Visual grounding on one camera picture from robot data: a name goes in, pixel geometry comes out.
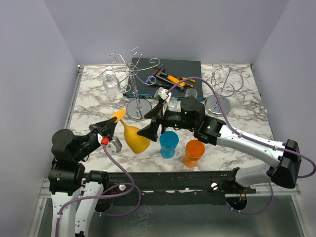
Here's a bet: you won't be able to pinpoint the black T-handle tool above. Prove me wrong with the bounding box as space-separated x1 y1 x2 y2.
150 83 164 88

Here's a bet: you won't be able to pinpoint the dark blue network switch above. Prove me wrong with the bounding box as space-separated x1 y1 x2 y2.
132 58 205 102

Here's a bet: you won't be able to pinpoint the clear plastic cup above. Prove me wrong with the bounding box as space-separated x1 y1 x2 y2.
185 88 198 98

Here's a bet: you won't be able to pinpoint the yellow plastic wine glass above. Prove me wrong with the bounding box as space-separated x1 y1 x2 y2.
111 109 150 154

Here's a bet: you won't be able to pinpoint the orange handled pliers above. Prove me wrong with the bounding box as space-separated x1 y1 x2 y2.
169 76 196 87

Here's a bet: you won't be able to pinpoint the aluminium frame rail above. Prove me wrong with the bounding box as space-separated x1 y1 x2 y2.
39 176 302 198

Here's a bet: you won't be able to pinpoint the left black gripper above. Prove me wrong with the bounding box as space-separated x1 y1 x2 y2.
74 116 119 161

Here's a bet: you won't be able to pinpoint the purple cable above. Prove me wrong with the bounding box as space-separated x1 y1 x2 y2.
55 145 142 237
166 77 316 215

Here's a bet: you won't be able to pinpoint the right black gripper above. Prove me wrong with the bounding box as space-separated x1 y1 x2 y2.
137 102 196 142

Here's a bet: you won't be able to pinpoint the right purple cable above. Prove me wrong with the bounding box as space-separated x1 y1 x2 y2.
166 77 316 215

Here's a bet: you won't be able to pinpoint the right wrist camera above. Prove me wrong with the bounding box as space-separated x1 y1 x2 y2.
154 87 172 114

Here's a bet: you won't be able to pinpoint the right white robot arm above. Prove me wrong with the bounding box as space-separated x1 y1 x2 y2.
137 96 301 194

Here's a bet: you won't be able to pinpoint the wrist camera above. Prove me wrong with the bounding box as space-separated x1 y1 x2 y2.
154 87 172 114
97 134 122 155

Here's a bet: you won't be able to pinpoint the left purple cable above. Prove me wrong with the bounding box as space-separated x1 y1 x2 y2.
55 145 142 237

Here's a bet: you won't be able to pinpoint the ribbed clear glass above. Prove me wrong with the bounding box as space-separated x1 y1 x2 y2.
167 97 178 111

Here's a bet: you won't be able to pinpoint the orange plastic goblet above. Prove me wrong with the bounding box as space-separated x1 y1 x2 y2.
182 140 205 168

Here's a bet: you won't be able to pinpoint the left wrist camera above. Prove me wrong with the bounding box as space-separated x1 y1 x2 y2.
97 134 122 155

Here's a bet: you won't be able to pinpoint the clear wine glass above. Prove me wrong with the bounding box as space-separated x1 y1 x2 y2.
102 69 119 99

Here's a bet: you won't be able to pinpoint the blue plastic goblet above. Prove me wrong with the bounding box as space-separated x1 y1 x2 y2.
159 131 179 159

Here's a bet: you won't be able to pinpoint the black mounting rail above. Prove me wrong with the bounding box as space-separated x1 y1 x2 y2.
96 171 255 212

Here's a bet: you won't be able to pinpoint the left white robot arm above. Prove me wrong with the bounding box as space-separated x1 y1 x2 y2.
48 116 119 237

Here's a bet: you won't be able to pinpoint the orange black screwdriver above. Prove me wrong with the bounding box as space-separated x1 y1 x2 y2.
155 64 185 92

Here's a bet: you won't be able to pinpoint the chrome glass rack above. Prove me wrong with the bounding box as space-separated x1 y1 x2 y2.
109 47 160 121
205 62 250 116

